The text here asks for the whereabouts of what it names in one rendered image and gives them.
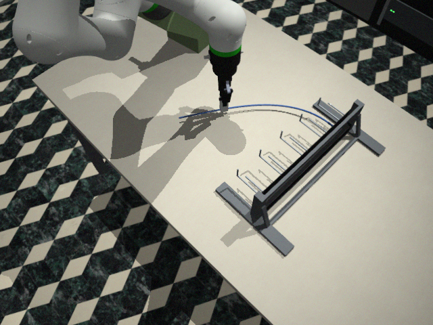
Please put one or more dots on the dark grey metal rack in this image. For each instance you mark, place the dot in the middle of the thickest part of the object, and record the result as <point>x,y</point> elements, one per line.
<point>257,214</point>

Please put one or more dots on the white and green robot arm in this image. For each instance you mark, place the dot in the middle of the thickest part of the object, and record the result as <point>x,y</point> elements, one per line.
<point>50,31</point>

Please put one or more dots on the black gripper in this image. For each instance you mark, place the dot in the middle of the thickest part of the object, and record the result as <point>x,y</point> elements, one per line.
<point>224,79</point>

